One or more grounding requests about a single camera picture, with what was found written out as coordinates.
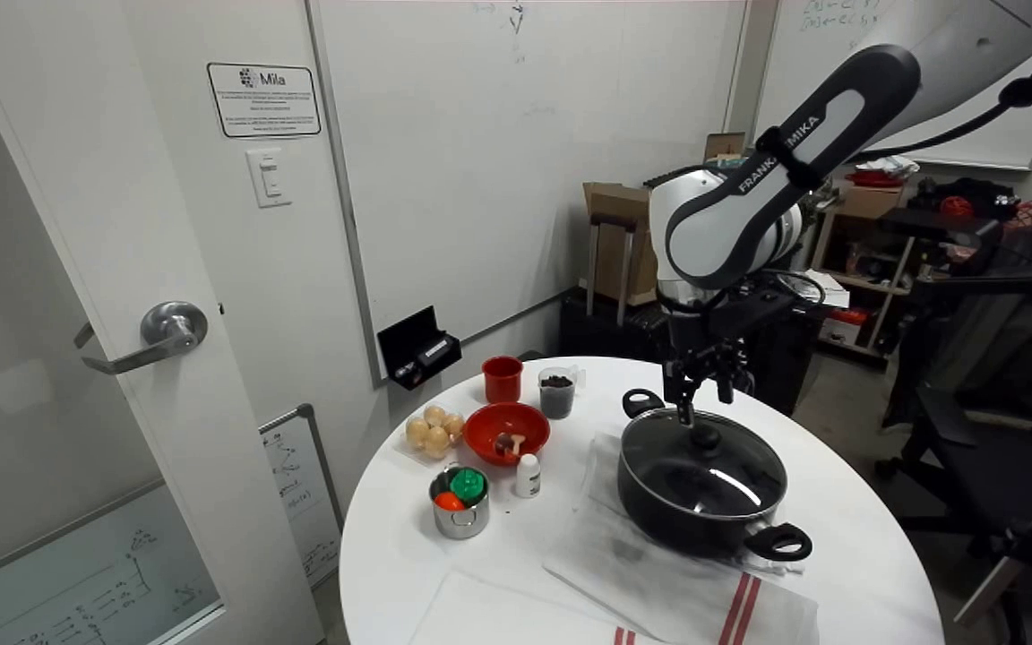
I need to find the white towel under pot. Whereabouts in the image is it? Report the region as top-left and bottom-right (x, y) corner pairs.
(541, 433), (823, 645)

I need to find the wooden shelf rack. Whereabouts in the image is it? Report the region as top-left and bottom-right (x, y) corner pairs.
(804, 177), (940, 362)

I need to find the whiteboard with green writing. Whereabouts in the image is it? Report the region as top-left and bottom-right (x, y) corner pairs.
(752, 0), (1032, 177)

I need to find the black whiteboard eraser holder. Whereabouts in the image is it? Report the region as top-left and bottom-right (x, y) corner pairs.
(374, 304), (467, 393)

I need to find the white wall sign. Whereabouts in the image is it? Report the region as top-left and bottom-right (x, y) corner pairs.
(204, 58), (326, 142)

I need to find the silver door lever handle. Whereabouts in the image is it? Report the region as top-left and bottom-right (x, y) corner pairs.
(72, 297), (212, 379)

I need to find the white towel with red stripes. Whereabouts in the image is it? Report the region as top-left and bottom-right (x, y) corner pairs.
(406, 569), (662, 645)

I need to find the small toy piece in bowl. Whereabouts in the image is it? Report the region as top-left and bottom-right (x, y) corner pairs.
(490, 429), (531, 467)

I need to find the white door with glass panel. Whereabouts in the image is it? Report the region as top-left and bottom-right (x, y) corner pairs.
(0, 0), (326, 645)

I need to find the clear cup with dark contents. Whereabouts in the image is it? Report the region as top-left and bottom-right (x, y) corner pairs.
(537, 369), (580, 423)

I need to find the black office chair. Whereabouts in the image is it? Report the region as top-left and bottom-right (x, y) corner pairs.
(871, 220), (1032, 645)

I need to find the metal tin can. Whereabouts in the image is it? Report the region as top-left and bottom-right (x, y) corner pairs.
(425, 467), (496, 545)

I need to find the white plastic bag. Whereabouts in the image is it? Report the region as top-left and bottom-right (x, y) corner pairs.
(791, 270), (854, 311)

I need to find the beige toy food cluster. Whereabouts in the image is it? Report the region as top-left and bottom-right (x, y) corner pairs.
(402, 406), (467, 467)

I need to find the red dish on shelf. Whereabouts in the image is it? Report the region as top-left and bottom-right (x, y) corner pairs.
(848, 166), (915, 193)

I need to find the large open cardboard box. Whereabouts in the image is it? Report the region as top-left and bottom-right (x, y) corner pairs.
(580, 180), (668, 311)

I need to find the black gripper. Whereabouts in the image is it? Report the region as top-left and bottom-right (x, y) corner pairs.
(657, 279), (797, 426)

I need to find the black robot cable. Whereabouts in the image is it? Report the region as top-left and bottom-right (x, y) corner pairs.
(857, 11), (1032, 166)

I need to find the round red object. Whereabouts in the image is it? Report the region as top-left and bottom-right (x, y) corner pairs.
(936, 193), (977, 226)

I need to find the glass lid with black knob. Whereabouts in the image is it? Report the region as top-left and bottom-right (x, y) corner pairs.
(615, 406), (791, 509)

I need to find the large wall whiteboard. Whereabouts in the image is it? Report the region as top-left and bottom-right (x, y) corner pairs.
(303, 0), (752, 389)

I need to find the white light switch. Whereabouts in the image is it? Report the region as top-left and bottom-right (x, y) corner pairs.
(245, 142), (294, 212)

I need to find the black cooking pot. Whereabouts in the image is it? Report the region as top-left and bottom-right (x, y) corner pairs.
(615, 389), (817, 568)

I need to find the green toy vegetable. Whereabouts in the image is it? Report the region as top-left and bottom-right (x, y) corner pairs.
(448, 467), (490, 506)

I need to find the red box on shelf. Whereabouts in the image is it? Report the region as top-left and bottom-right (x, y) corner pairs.
(823, 310), (873, 353)

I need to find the small cardboard box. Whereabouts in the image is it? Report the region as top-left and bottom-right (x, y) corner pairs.
(701, 128), (749, 166)

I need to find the small white bottle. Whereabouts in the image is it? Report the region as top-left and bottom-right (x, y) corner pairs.
(510, 452), (545, 501)

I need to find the red plastic bowl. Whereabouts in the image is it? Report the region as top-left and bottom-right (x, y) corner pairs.
(460, 400), (554, 473)

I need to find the framed paper notice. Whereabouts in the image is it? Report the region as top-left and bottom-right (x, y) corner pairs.
(257, 406), (345, 587)

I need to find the red plastic cup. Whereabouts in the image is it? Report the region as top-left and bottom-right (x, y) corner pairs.
(480, 356), (528, 406)

